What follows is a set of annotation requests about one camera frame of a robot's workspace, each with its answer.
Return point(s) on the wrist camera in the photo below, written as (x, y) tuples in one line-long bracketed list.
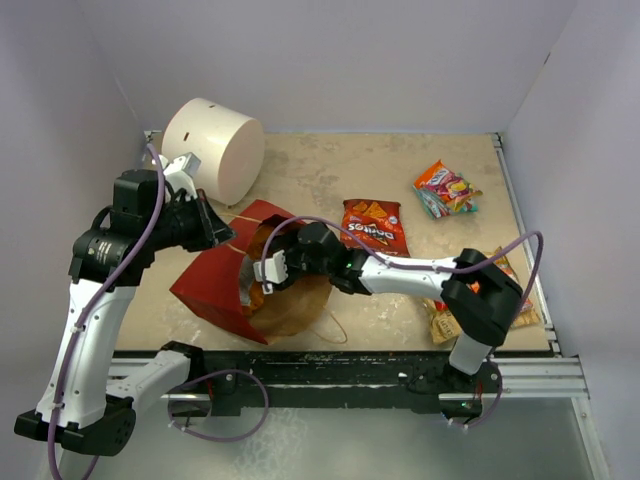
[(271, 272), (175, 167)]

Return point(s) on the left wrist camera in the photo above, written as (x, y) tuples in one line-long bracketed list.
[(175, 167)]

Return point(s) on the orange yellow snack bag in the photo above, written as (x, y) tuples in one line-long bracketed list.
[(250, 292)]

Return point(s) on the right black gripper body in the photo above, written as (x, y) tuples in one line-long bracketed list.
[(300, 263)]

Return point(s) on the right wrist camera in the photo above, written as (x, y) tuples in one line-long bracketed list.
[(271, 272)]

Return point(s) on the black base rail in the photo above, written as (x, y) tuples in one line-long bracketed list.
[(422, 382)]

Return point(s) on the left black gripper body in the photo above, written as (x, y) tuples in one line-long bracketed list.
[(187, 223)]

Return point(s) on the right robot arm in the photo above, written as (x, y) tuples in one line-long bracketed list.
[(483, 299)]

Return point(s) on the colourful candy packet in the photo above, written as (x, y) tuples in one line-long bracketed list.
[(458, 193)]

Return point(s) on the orange Fox's candy bag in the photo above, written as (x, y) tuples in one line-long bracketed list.
[(435, 178)]

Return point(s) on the red Doritos bag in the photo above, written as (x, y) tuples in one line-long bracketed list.
[(377, 224)]

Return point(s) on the red paper bag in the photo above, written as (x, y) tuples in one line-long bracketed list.
[(219, 285)]

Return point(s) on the gold chips bag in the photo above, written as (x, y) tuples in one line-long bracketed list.
[(443, 326)]

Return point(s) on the white cylinder container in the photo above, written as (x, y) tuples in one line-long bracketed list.
[(229, 144)]

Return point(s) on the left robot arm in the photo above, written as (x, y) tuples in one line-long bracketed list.
[(79, 410)]

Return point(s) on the teal candy packet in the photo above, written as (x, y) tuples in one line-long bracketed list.
[(435, 209)]

